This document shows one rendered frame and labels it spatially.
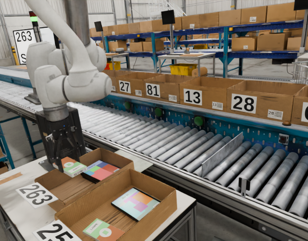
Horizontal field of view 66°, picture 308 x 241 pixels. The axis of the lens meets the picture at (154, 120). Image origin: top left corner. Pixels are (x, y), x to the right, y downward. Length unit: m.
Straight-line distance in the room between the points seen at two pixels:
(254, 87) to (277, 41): 4.13
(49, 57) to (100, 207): 0.75
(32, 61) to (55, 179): 0.59
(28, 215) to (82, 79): 0.65
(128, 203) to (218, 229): 1.11
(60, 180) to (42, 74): 0.59
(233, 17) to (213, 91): 5.01
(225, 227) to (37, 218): 1.37
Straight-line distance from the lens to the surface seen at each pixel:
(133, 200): 1.07
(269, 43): 6.02
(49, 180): 1.31
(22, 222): 1.21
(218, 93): 1.68
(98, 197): 1.10
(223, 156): 1.41
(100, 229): 1.00
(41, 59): 1.31
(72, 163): 1.14
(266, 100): 1.56
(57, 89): 0.95
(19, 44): 2.57
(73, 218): 1.06
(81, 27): 1.20
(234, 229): 2.06
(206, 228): 2.04
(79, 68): 0.91
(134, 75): 2.56
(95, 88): 0.89
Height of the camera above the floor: 1.45
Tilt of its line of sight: 21 degrees down
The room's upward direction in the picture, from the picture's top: 5 degrees counter-clockwise
